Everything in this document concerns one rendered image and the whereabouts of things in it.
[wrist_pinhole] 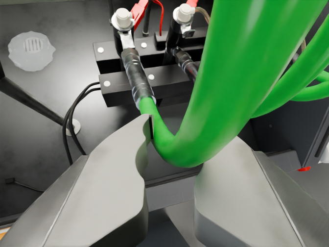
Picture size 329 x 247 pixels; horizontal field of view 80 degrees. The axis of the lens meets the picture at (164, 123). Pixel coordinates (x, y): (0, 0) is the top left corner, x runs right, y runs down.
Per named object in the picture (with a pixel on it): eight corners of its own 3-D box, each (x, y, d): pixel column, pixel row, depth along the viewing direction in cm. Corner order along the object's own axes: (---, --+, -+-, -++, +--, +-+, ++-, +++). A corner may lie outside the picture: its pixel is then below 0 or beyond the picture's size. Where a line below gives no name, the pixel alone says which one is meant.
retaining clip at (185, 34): (192, 37, 27) (195, 31, 25) (180, 38, 26) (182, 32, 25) (186, 16, 27) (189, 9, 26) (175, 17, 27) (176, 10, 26)
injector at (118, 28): (123, 101, 44) (117, 47, 24) (119, 81, 45) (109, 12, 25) (135, 99, 45) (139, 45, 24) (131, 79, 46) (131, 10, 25)
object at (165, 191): (9, 233, 43) (-60, 271, 28) (7, 212, 44) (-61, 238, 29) (255, 167, 56) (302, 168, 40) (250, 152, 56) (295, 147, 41)
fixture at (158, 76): (110, 115, 48) (101, 94, 33) (103, 78, 50) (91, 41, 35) (235, 93, 55) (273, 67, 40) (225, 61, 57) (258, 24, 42)
